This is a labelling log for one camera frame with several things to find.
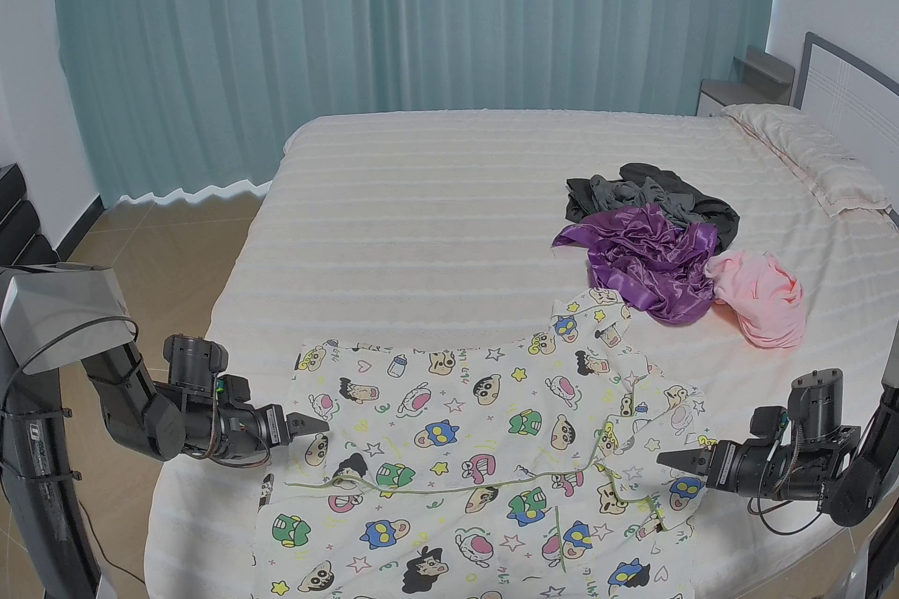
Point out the white printed pyjama top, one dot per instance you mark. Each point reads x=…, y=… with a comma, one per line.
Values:
x=456, y=442

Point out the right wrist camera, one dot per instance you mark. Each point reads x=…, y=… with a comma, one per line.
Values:
x=767, y=422

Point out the pink garment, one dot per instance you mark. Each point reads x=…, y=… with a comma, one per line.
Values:
x=758, y=294

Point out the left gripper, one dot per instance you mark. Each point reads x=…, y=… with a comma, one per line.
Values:
x=253, y=431

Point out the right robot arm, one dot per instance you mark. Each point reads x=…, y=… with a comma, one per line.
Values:
x=815, y=399

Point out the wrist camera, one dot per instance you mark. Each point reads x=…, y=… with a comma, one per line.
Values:
x=235, y=389
x=767, y=422

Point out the grey white bedside table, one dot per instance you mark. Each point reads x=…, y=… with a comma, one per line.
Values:
x=762, y=66

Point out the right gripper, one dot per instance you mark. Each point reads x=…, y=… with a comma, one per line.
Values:
x=744, y=470

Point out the grey garment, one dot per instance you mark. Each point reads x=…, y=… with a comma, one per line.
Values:
x=611, y=196

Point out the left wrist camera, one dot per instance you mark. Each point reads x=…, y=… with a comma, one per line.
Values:
x=235, y=389

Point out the black garment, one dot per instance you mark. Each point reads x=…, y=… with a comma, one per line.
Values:
x=716, y=217

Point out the cream pillow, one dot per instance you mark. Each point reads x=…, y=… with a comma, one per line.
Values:
x=808, y=161

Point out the bed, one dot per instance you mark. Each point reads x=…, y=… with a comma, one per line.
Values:
x=421, y=196

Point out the dark grey chest of drawers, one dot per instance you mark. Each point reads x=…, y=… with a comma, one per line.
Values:
x=21, y=217

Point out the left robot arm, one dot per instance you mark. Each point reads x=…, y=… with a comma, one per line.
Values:
x=63, y=315

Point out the purple satin garment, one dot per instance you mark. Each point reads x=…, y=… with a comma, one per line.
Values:
x=632, y=259

